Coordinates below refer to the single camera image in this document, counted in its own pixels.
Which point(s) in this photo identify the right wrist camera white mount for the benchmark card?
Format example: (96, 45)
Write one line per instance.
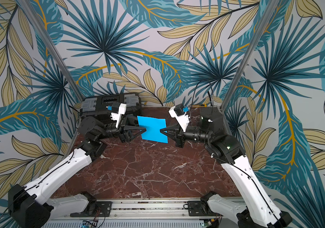
(179, 112)

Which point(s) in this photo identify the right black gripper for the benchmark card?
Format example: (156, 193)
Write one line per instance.
(179, 137)

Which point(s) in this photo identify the yellow utility knife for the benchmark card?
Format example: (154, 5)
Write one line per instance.
(198, 105)

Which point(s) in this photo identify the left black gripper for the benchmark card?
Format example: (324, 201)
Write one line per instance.
(122, 135)

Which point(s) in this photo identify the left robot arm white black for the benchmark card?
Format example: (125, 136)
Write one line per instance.
(31, 205)

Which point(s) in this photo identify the aluminium corner post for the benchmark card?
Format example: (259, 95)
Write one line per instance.
(39, 24)
(249, 51)

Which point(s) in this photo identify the left aluminium corner post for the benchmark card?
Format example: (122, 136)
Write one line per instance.
(39, 24)

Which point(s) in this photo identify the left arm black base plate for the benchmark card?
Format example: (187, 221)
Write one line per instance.
(93, 209)

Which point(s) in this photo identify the green circuit board with wires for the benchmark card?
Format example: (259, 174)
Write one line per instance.
(89, 224)

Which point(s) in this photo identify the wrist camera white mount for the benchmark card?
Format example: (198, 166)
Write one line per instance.
(117, 111)
(179, 112)

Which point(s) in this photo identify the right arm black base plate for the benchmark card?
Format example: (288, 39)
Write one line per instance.
(198, 208)

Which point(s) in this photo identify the black grey toolbox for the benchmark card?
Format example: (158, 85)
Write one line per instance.
(98, 106)

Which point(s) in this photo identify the right aluminium corner post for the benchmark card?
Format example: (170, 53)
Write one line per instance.
(249, 51)

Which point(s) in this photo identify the aluminium front rail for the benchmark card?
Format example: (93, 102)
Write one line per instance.
(147, 213)

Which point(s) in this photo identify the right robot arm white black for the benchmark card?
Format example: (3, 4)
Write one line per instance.
(259, 210)

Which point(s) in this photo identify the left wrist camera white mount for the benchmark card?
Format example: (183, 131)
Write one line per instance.
(117, 111)

